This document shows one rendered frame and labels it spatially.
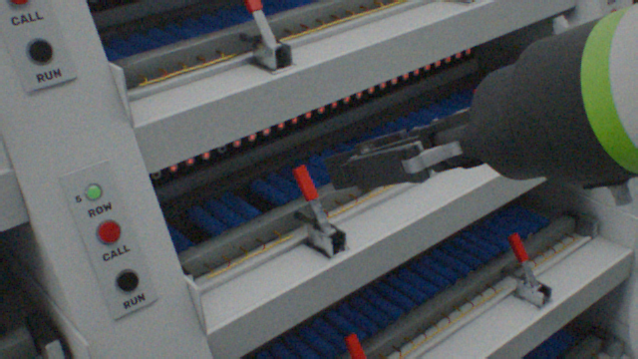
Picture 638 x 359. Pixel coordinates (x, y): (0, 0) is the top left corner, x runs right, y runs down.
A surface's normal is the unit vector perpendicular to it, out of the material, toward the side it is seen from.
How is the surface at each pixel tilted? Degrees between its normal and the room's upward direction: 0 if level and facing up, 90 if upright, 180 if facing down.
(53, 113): 90
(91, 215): 90
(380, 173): 91
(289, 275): 20
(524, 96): 64
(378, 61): 110
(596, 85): 70
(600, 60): 54
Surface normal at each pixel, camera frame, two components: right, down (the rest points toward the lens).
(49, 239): 0.57, 0.04
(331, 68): 0.63, 0.35
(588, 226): -0.77, 0.36
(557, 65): -0.82, -0.34
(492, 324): -0.07, -0.87
